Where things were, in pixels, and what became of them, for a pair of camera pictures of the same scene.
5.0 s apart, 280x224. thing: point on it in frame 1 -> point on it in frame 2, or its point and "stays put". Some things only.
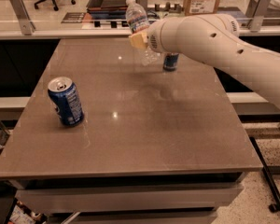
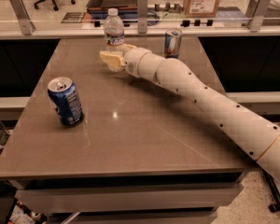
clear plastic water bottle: x=138 y=21 -> x=114 y=35
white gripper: x=154 y=40 -> x=133 y=62
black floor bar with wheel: x=279 y=205 stays put
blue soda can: x=65 y=98 stays put
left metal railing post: x=27 y=27 stays put
